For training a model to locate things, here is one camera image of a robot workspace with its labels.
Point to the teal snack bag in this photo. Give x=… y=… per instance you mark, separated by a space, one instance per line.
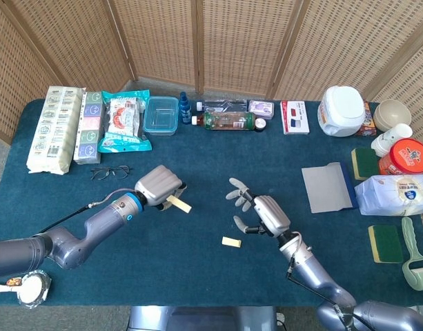
x=123 y=120

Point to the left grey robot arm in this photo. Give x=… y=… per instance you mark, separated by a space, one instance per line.
x=100 y=220

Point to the beige bowl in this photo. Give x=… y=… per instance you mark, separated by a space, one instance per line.
x=392 y=113

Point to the black thin frame eyeglasses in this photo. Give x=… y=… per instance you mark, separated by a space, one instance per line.
x=94 y=178

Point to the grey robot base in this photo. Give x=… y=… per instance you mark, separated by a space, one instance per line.
x=197 y=319

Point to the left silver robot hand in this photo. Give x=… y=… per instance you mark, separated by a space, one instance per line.
x=157 y=186

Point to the grey covered blue notebook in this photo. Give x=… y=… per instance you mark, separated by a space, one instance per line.
x=325 y=189

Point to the cream printed long package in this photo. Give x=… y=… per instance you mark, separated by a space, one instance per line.
x=56 y=131

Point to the orange lidded canister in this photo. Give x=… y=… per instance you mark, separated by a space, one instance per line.
x=406 y=157

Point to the white box red blue print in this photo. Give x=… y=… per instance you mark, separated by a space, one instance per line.
x=294 y=117

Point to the orange printed box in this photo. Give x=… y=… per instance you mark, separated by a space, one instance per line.
x=368 y=122

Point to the white paper cups stack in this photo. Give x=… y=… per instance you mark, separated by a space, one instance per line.
x=390 y=138

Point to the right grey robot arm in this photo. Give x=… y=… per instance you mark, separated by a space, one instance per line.
x=318 y=276

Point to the clear blue plastic container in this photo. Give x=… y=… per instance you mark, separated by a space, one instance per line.
x=161 y=117

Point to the wicker folding screen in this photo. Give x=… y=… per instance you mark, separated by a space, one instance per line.
x=232 y=41

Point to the green yellow sponge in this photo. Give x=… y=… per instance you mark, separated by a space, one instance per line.
x=364 y=163
x=387 y=243

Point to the green tea bottle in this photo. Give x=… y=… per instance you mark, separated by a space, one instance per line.
x=228 y=121

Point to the teal felt table cover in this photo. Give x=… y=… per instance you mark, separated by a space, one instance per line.
x=214 y=165

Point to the small purple case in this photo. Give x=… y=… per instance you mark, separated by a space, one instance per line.
x=261 y=109

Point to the foil cup white filling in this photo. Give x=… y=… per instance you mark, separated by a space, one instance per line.
x=33 y=288

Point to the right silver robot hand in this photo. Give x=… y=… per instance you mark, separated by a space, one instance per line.
x=271 y=215

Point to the small yellow packet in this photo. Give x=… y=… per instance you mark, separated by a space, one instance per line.
x=181 y=205

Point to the pastel tissue packs bundle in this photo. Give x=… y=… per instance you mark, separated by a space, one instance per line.
x=89 y=131

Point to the white detergent jug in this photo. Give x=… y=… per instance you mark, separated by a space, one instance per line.
x=340 y=110

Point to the white power plug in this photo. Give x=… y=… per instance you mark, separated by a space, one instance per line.
x=280 y=319

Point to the small black jar silver lid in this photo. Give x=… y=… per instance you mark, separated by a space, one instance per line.
x=260 y=125

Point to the blue spray bottle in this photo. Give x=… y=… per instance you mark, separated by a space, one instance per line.
x=185 y=110

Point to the white wet wipes pack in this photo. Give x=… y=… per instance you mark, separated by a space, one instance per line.
x=397 y=194

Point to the pale green lint roller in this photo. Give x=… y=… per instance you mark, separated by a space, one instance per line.
x=418 y=272

